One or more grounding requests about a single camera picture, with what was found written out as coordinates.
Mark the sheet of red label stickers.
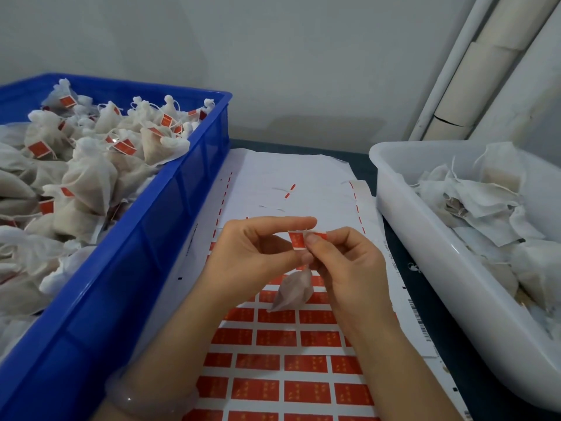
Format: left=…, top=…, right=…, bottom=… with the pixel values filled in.
left=131, top=172, right=474, bottom=421

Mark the person's right forearm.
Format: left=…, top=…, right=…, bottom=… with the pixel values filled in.
left=345, top=318, right=466, bottom=421

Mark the large white pipe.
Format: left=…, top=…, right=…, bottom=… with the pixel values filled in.
left=469, top=4, right=561, bottom=159

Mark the beige insulated pipe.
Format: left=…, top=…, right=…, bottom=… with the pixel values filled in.
left=423, top=0, right=556, bottom=142

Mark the red label sticker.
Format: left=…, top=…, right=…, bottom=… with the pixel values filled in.
left=288, top=231, right=328, bottom=251

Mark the small white tea bag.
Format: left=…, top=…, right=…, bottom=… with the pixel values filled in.
left=267, top=266, right=315, bottom=313

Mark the pile of labelled tea bags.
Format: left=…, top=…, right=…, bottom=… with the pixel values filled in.
left=0, top=79, right=217, bottom=361

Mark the thin white pipe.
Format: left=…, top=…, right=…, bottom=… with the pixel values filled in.
left=408, top=0, right=497, bottom=142

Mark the white backing paper sheet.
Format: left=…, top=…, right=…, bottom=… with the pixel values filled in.
left=219, top=148, right=378, bottom=224

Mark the blue plastic crate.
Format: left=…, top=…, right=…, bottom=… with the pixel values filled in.
left=0, top=73, right=233, bottom=421

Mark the person's left hand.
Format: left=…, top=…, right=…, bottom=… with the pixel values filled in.
left=196, top=216, right=318, bottom=308

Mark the pile of unlabelled tea bags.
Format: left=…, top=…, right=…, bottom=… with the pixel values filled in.
left=410, top=142, right=561, bottom=343

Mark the pale jade bangle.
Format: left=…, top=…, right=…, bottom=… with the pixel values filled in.
left=104, top=367, right=200, bottom=420

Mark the white plastic bin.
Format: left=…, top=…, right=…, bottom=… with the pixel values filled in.
left=369, top=141, right=561, bottom=413

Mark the person's left forearm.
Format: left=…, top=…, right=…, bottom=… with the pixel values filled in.
left=90, top=294, right=252, bottom=421

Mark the person's right hand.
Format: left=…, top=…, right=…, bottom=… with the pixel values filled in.
left=301, top=227, right=399, bottom=343

